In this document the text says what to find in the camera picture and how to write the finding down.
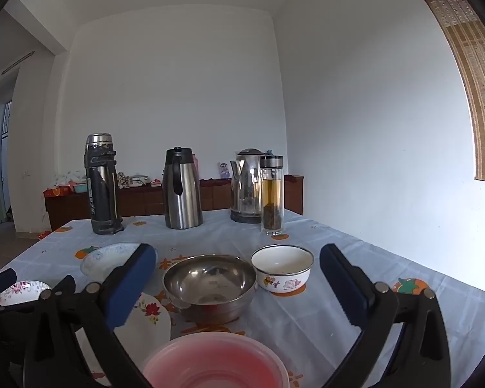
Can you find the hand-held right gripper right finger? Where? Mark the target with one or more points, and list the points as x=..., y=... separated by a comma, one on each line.
x=343, y=287

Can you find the brown wooden sideboard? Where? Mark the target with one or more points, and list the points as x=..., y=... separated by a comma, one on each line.
x=141, y=202

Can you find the teal basin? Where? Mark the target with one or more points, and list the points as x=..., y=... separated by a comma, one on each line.
x=81, y=188

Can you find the bamboo window blind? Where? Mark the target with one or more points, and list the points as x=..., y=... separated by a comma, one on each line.
x=481, y=89

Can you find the red flower white plate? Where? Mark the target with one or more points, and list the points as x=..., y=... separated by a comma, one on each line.
x=149, y=323

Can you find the orange fruit box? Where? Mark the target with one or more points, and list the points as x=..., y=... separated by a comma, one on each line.
x=56, y=191

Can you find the glass tea bottle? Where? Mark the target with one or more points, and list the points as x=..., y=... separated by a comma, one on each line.
x=271, y=194

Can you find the pink plastic bowl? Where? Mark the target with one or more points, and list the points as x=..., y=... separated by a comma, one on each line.
x=214, y=363

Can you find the steel electric kettle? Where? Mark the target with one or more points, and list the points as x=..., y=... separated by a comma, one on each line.
x=244, y=186

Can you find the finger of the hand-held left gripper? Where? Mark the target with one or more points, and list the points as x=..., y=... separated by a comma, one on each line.
x=4, y=279

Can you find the fluorescent tube light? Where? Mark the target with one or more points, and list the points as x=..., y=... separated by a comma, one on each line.
x=18, y=62

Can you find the stainless steel bowl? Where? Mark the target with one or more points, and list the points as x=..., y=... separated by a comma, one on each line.
x=210, y=279

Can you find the pink thermos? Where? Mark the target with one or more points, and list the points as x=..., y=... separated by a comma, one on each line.
x=197, y=167

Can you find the white floral bowl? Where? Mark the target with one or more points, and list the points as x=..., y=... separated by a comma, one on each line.
x=101, y=256

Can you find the white enamel cartoon bowl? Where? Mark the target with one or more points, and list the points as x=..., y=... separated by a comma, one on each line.
x=281, y=260

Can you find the small red floor object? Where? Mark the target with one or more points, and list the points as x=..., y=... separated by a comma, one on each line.
x=44, y=234

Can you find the white plastic bag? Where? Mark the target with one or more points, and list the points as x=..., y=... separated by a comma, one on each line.
x=68, y=178

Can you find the pink floral white plate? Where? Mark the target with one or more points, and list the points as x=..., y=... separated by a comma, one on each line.
x=22, y=291

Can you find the dark grey thermos flask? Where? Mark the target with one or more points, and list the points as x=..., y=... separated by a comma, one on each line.
x=101, y=186

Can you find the barred window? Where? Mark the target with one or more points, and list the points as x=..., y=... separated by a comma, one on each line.
x=8, y=121

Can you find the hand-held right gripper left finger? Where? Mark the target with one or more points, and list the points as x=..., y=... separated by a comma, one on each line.
x=131, y=287

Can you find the purple packet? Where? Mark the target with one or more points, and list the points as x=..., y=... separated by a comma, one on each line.
x=225, y=171

